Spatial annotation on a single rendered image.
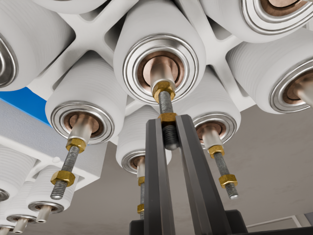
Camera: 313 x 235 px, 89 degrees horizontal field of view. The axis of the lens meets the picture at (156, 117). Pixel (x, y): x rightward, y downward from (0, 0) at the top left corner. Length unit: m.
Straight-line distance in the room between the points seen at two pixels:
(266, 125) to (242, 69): 0.49
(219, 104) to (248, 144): 0.59
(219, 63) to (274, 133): 0.57
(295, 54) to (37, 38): 0.26
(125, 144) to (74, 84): 0.11
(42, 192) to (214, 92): 0.41
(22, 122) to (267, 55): 0.46
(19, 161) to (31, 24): 0.31
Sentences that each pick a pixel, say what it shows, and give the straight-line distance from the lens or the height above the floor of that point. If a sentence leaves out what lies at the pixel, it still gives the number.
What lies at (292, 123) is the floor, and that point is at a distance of 0.79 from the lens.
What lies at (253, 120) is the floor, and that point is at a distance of 0.68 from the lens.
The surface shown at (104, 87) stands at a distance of 0.21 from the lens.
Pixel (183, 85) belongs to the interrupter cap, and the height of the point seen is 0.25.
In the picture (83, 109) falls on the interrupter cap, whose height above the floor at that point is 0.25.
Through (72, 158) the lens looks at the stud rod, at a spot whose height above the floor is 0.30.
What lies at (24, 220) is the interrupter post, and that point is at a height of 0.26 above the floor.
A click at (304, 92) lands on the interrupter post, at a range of 0.23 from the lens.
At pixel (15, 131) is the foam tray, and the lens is 0.45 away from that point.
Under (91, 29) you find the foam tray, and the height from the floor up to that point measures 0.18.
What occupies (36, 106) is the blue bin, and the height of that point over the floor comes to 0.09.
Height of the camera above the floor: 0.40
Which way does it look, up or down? 47 degrees down
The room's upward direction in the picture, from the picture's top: 175 degrees clockwise
